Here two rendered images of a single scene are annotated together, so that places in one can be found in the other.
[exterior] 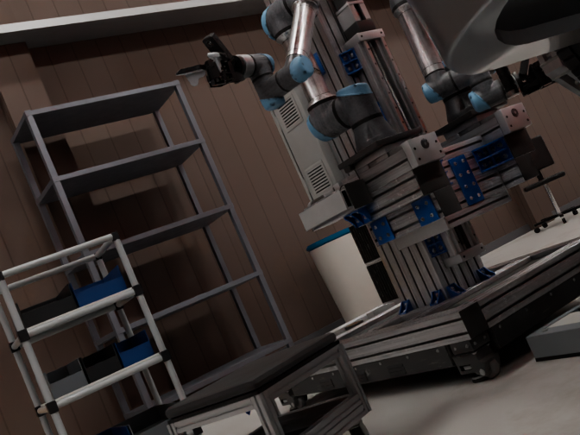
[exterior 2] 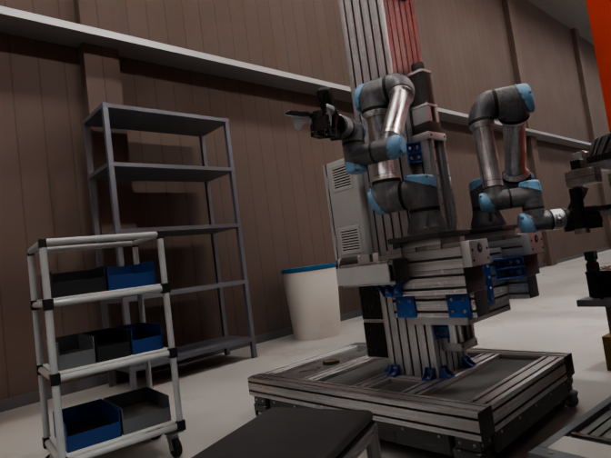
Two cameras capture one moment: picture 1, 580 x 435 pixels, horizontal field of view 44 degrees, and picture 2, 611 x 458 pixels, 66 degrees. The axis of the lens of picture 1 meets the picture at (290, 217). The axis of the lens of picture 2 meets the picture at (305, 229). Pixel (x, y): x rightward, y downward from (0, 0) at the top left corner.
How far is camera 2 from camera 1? 0.82 m
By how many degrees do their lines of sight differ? 7
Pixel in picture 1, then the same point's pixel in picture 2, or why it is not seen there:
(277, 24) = (369, 100)
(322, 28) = not seen: hidden behind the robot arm
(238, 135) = (255, 173)
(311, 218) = (347, 277)
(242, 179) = (249, 205)
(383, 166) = (433, 254)
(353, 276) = (311, 302)
